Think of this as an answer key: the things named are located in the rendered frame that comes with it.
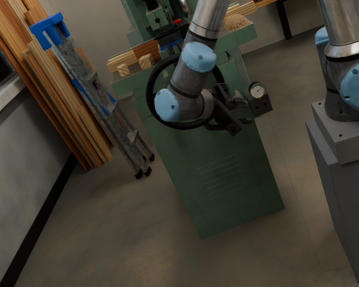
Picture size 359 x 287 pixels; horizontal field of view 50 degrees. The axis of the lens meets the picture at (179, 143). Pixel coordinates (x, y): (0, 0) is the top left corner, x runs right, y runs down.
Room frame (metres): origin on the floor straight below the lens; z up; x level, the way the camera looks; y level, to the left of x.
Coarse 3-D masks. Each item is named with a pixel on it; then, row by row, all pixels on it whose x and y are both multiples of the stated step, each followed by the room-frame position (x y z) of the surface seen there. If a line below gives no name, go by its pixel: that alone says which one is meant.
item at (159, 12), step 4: (160, 4) 1.71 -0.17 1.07; (156, 8) 1.64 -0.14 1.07; (160, 8) 1.60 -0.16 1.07; (148, 12) 1.64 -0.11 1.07; (152, 12) 1.61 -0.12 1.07; (156, 12) 1.60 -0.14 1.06; (160, 12) 1.60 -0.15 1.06; (164, 12) 1.62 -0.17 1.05; (148, 16) 1.61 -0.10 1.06; (152, 16) 1.61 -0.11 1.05; (156, 16) 1.60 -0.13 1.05; (160, 16) 1.60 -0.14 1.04; (164, 16) 1.60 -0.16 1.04; (152, 20) 1.61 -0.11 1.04; (160, 20) 1.60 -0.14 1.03; (164, 20) 1.60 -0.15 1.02; (152, 24) 1.61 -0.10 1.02; (156, 24) 1.61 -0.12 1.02; (160, 24) 1.60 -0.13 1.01; (164, 24) 1.60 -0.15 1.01; (152, 28) 1.61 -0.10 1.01; (156, 28) 1.61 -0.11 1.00; (160, 28) 1.65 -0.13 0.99
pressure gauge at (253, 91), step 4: (252, 84) 1.41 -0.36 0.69; (256, 84) 1.40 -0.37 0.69; (260, 84) 1.40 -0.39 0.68; (248, 88) 1.43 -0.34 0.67; (252, 88) 1.40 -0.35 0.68; (256, 88) 1.40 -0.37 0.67; (260, 88) 1.40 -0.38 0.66; (264, 88) 1.39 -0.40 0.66; (252, 92) 1.40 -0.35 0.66; (256, 92) 1.40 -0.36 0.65; (260, 92) 1.40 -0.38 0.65; (264, 92) 1.40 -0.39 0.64; (252, 96) 1.40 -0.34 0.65; (256, 96) 1.40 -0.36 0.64; (260, 96) 1.40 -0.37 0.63
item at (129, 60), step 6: (240, 6) 1.62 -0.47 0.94; (246, 6) 1.61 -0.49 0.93; (252, 6) 1.60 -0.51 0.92; (228, 12) 1.62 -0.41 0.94; (234, 12) 1.61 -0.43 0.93; (240, 12) 1.61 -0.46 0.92; (246, 12) 1.61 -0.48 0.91; (252, 12) 1.60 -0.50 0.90; (222, 24) 1.62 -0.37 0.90; (132, 54) 1.66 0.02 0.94; (120, 60) 1.67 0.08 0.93; (126, 60) 1.67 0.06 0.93; (132, 60) 1.66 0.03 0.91; (108, 66) 1.67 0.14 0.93; (114, 66) 1.67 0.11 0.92
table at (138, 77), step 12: (252, 24) 1.45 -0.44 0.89; (228, 36) 1.47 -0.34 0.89; (240, 36) 1.46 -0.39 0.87; (252, 36) 1.46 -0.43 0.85; (216, 48) 1.47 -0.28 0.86; (228, 48) 1.47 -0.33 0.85; (156, 60) 1.55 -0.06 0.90; (132, 72) 1.54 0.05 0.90; (144, 72) 1.50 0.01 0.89; (120, 84) 1.52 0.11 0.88; (132, 84) 1.51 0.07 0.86; (144, 84) 1.51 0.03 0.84
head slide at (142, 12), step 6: (132, 0) 1.75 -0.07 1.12; (138, 0) 1.74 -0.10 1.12; (162, 0) 1.73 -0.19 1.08; (138, 6) 1.75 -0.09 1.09; (144, 6) 1.74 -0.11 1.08; (162, 6) 1.73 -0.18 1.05; (168, 6) 1.73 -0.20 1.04; (138, 12) 1.75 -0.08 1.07; (144, 12) 1.74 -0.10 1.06; (144, 18) 1.74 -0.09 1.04; (144, 24) 1.75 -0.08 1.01
